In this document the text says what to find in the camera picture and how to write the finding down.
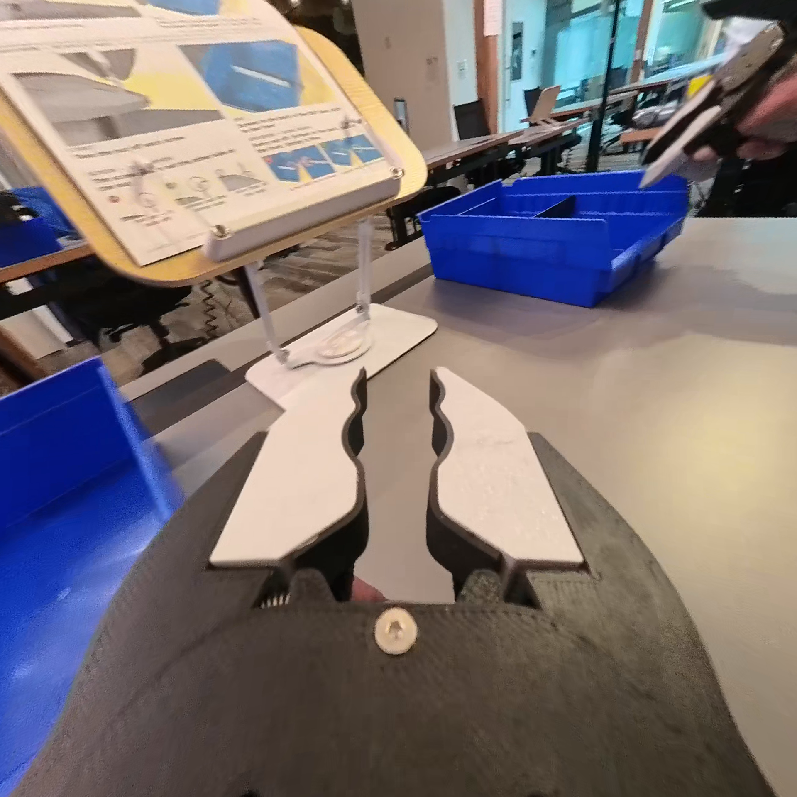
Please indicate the person's right hand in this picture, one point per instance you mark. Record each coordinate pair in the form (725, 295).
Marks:
(772, 118)

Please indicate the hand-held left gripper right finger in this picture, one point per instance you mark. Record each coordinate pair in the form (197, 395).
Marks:
(498, 492)

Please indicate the wooden instruction board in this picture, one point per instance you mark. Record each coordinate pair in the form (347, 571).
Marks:
(187, 124)

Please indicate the white paper notice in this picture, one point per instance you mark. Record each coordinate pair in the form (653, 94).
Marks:
(490, 15)

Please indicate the small blue bin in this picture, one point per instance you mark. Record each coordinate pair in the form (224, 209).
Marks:
(25, 230)

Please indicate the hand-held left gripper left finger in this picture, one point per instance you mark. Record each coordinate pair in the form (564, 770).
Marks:
(292, 492)

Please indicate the person's left hand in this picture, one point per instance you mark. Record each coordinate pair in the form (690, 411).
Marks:
(367, 591)

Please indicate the clear acrylic board stand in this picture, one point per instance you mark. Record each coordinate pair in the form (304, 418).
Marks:
(364, 274)

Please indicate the black floor lamp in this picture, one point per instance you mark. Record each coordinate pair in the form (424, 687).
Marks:
(604, 87)

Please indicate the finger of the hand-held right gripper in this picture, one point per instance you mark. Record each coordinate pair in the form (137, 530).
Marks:
(675, 159)
(682, 121)

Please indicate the blue plastic bin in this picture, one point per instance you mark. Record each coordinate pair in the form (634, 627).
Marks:
(62, 498)
(529, 261)

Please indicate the black office chair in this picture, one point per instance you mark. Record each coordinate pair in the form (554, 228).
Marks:
(472, 118)
(137, 311)

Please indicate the brown office desk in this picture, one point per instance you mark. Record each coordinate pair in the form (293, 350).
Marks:
(467, 149)
(548, 131)

